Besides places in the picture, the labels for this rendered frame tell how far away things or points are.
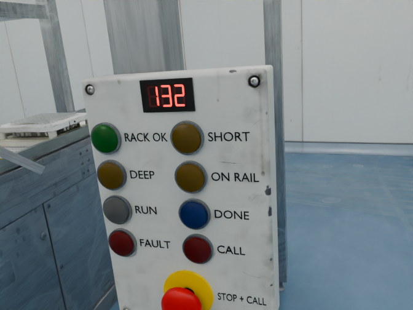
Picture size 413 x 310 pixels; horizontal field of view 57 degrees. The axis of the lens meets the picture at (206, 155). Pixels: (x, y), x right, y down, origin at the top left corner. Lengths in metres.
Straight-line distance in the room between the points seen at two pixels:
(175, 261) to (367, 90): 3.39
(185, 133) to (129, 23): 0.14
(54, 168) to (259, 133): 1.07
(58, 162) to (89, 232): 0.38
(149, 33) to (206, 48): 3.54
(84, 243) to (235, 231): 1.27
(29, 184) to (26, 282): 0.32
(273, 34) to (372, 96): 2.33
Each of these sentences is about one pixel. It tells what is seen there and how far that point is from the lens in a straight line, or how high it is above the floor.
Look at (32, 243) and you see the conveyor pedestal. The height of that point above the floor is 0.52.
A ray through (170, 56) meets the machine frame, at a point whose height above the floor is 1.08.
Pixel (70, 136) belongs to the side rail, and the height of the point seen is 0.82.
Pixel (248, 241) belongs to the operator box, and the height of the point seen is 0.91.
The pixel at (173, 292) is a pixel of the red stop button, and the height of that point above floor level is 0.87.
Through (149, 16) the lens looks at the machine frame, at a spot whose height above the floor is 1.12.
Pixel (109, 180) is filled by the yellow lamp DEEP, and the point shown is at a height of 0.97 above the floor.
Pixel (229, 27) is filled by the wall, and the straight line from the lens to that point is 3.85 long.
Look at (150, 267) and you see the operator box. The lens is 0.40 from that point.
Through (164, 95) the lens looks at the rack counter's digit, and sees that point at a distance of 0.33.
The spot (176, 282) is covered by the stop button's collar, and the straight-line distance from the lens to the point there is 0.40.
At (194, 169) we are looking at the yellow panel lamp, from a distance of 0.33.
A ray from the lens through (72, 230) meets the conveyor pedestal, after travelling 1.52.
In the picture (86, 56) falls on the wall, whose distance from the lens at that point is 4.68.
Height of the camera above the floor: 1.09
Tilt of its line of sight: 16 degrees down
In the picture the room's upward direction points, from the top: 5 degrees counter-clockwise
